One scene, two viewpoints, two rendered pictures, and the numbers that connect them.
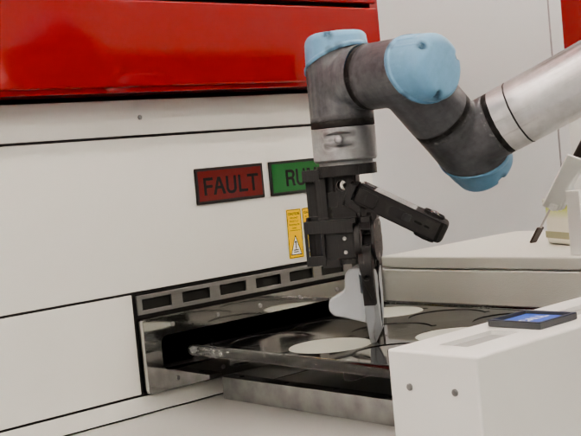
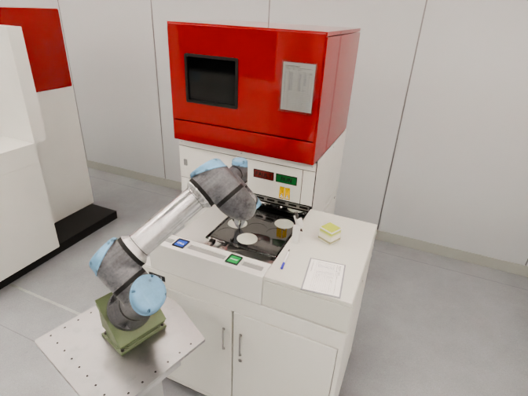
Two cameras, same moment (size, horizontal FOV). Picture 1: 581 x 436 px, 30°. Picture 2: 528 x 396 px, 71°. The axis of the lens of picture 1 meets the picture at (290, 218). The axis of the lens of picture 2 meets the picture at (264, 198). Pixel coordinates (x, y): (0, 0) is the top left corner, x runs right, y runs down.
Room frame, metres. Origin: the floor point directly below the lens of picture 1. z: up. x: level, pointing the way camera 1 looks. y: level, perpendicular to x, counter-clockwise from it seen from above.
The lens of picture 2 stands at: (0.67, -1.57, 1.89)
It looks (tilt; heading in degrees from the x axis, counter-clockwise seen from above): 27 degrees down; 64
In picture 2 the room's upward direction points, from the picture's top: 3 degrees clockwise
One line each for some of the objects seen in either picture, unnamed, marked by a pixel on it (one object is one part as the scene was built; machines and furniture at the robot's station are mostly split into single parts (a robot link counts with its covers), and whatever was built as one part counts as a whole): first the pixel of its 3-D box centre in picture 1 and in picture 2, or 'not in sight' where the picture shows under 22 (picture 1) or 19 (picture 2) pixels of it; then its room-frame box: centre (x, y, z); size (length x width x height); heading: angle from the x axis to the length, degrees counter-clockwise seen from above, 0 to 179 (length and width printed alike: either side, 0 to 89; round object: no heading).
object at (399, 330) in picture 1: (392, 331); (256, 229); (1.36, -0.11, 0.90); 0.34 x 0.34 x 0.01; 42
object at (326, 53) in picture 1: (340, 80); (239, 170); (1.27, -0.07, 1.21); 0.09 x 0.08 x 0.11; 42
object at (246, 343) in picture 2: not in sight; (258, 319); (1.33, -0.24, 0.41); 0.97 x 0.64 x 0.82; 132
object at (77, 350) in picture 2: not in sight; (129, 348); (0.68, -0.50, 0.75); 0.45 x 0.44 x 0.13; 26
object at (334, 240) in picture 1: (344, 215); not in sight; (1.28, -0.06, 1.05); 0.09 x 0.08 x 0.12; 78
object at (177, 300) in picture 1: (266, 280); (270, 199); (1.51, 0.04, 0.96); 0.44 x 0.01 x 0.02; 132
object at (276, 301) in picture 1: (273, 327); (269, 210); (1.50, 0.04, 0.89); 0.44 x 0.02 x 0.10; 132
